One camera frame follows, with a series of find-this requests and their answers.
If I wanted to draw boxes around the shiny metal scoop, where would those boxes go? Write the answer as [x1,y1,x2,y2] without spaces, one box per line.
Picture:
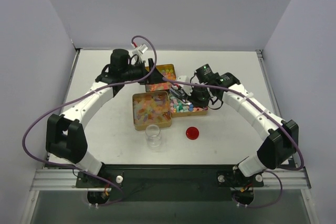
[170,91,191,105]

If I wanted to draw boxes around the gold tin popsicle candies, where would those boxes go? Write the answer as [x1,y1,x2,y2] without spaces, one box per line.
[132,91,172,131]

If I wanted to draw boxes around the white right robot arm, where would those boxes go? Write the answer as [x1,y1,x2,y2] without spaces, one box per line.
[187,65,299,186]

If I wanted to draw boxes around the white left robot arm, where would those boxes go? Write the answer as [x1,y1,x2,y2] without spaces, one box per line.
[46,49,163,188]

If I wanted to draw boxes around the gold tin neon star candies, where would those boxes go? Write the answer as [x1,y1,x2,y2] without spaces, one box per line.
[143,63,177,93]

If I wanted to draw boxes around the gold tin pastel star candies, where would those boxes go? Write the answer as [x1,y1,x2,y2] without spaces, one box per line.
[168,93,208,118]

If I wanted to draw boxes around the red jar lid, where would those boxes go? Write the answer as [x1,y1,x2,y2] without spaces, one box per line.
[185,126,200,140]

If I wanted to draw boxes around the clear glass jar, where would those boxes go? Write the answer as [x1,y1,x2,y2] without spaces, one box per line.
[145,124,162,148]

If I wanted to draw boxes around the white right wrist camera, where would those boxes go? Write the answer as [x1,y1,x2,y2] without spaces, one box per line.
[170,76,193,99]

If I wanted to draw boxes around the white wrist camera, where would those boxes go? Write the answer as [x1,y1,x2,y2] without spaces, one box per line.
[170,76,193,99]
[132,44,148,57]

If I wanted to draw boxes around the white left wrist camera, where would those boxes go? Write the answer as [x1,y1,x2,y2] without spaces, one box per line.
[132,44,148,57]

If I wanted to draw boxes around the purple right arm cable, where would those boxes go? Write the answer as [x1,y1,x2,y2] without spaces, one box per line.
[162,76,305,208]

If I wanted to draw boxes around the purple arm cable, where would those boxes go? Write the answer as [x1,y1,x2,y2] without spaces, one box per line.
[22,35,158,208]
[162,76,305,208]

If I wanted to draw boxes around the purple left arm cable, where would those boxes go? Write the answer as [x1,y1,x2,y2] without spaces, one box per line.
[22,35,158,208]

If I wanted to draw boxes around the aluminium frame rail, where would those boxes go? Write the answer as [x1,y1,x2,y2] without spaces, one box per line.
[30,168,311,191]

